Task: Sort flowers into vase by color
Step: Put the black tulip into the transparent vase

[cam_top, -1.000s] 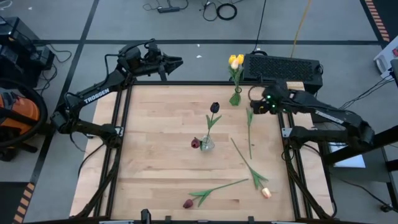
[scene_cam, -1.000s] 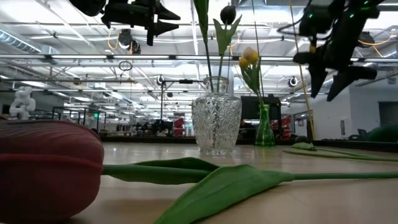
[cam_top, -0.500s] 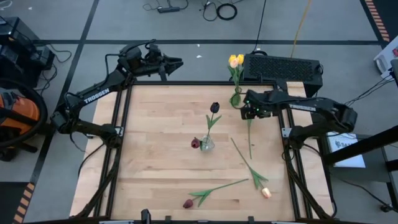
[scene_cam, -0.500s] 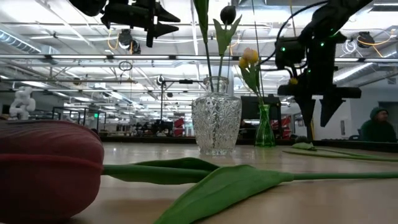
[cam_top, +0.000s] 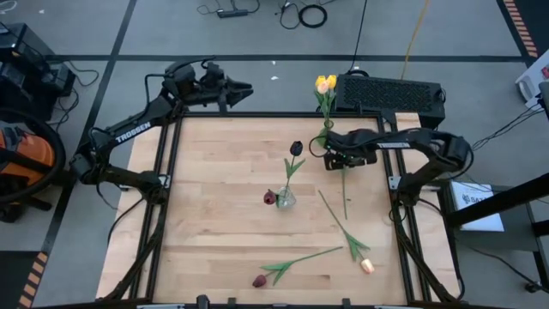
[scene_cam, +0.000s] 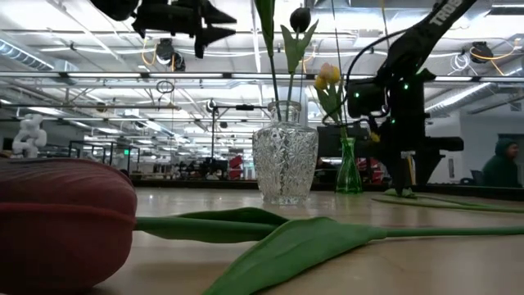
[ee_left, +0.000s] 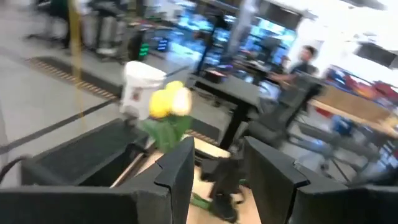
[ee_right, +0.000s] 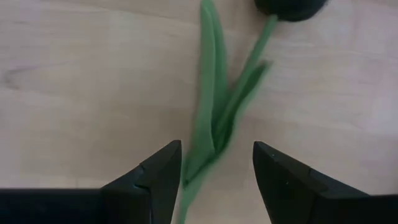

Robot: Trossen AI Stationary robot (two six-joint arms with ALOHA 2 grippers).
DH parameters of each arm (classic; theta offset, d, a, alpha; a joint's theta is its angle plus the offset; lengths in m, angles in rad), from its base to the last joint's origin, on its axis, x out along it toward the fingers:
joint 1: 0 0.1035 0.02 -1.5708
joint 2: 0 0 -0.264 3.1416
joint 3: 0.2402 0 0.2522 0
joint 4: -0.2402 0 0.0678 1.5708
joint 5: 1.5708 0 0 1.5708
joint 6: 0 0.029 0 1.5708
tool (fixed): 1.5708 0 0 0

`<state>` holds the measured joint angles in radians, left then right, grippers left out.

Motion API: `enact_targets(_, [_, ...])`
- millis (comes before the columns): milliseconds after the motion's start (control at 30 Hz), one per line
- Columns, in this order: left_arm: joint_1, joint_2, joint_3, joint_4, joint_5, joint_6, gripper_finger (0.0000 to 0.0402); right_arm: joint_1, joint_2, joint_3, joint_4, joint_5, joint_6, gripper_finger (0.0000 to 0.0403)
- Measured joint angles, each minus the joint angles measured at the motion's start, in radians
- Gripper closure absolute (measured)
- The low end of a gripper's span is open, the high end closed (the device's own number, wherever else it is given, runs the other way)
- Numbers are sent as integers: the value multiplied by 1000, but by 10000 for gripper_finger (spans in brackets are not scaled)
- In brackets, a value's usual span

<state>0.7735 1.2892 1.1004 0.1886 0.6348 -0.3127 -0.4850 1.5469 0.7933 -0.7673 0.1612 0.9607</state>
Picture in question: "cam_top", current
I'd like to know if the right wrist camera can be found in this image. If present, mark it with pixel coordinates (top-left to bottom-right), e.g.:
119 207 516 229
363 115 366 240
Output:
323 150 379 172

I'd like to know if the black aluminium rig frame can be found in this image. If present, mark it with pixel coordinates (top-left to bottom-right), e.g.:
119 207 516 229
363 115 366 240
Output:
96 110 549 309

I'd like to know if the black electronics stack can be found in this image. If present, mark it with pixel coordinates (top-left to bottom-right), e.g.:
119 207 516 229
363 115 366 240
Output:
0 21 77 122

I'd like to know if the clear cut-glass vase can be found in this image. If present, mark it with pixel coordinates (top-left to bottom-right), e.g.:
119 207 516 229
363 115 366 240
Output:
275 185 298 210

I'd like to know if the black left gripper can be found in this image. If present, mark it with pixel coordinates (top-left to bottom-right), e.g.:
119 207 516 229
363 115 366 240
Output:
184 76 256 114

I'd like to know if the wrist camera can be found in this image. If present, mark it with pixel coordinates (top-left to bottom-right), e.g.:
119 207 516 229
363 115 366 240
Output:
200 62 226 87
323 150 379 172

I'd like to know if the white labelled box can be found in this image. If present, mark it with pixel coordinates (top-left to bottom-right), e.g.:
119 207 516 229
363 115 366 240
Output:
449 179 506 233

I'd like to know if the thin black hanging cable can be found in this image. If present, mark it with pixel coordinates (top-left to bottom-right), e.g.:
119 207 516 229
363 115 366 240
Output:
346 0 369 74

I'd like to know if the coiled black cable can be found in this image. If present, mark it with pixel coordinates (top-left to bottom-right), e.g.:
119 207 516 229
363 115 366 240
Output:
298 3 329 30

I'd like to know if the black orange-striped floor mat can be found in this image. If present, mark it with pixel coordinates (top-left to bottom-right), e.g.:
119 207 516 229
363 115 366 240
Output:
496 0 549 66
0 251 51 309

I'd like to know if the yellow hanging cable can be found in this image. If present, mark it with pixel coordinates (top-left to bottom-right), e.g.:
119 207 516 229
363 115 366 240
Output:
400 0 432 82

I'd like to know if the dark red artificial tulip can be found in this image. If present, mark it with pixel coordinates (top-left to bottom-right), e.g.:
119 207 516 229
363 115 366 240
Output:
262 188 287 209
251 245 344 289

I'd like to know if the black mesh computer case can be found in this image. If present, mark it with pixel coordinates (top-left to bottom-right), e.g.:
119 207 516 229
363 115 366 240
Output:
334 73 446 130

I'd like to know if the black power strip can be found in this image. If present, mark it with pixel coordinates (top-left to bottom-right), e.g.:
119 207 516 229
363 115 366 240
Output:
215 8 250 20

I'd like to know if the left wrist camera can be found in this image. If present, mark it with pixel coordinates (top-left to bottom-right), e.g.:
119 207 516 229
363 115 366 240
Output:
200 62 226 87

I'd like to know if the peach artificial tulip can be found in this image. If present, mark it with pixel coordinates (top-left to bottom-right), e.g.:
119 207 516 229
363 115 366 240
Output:
316 81 332 125
317 190 376 276

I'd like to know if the black artificial tulip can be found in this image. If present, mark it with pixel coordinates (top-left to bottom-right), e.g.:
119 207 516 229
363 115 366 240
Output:
281 140 308 203

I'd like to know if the green glass vase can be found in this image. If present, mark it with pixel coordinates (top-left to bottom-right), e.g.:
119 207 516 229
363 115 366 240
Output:
320 118 338 137

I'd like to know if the orange shop vacuum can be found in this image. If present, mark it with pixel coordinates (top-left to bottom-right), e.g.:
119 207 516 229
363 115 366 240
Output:
0 106 68 223

